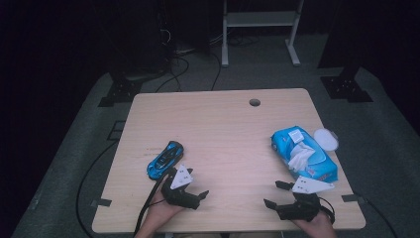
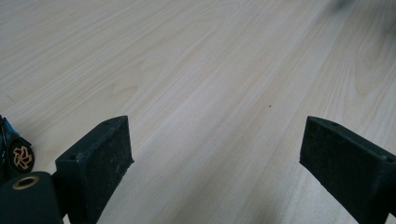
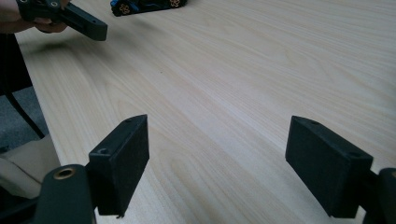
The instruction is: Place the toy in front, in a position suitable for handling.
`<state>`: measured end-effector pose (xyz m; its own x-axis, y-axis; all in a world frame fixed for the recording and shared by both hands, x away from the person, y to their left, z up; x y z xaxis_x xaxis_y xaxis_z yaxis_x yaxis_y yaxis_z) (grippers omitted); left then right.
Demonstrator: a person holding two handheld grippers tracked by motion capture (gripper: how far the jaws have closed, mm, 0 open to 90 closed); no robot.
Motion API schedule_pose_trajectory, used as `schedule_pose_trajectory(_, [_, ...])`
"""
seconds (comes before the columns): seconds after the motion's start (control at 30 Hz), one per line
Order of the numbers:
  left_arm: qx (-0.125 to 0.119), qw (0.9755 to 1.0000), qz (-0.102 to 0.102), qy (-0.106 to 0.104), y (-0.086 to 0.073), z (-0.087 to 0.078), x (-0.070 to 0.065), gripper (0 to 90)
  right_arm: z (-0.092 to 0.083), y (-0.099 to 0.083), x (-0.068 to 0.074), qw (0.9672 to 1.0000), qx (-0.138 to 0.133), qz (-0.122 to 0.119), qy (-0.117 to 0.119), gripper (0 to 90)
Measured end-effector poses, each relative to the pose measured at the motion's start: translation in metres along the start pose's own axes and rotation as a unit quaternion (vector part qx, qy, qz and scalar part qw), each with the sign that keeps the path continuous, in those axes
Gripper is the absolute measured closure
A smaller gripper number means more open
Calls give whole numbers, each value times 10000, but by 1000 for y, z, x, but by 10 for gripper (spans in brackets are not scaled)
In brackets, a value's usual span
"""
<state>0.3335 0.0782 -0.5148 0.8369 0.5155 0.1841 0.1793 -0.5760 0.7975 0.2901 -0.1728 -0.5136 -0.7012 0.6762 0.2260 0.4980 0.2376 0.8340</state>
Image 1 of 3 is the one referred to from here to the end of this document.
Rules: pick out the white round plastic lid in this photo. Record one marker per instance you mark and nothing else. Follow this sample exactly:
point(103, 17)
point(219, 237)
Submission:
point(326, 139)

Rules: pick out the person's left hand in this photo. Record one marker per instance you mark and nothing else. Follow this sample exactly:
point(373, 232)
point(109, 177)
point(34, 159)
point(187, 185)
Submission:
point(160, 213)

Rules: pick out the black stand base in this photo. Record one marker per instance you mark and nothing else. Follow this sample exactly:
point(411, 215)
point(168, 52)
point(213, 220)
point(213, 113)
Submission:
point(345, 87)
point(122, 91)

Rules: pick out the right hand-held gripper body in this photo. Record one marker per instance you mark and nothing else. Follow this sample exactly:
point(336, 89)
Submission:
point(308, 185)

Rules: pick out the white metal stand frame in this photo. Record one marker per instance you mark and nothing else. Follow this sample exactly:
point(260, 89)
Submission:
point(259, 19)

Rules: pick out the dark equipment cabinet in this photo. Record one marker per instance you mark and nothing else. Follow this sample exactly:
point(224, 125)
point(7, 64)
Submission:
point(138, 39)

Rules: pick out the blue wet wipes pack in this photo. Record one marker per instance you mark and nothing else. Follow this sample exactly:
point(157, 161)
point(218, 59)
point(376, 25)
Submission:
point(318, 165)

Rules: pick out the person's right hand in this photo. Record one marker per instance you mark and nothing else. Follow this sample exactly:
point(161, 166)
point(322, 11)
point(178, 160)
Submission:
point(318, 228)

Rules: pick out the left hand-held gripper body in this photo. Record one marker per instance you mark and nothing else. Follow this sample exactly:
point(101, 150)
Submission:
point(181, 178)

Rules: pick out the blue toy car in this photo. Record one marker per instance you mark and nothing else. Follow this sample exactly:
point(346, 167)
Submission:
point(165, 158)

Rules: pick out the grey table bracket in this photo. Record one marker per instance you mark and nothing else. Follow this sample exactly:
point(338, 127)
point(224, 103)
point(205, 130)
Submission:
point(351, 198)
point(102, 202)

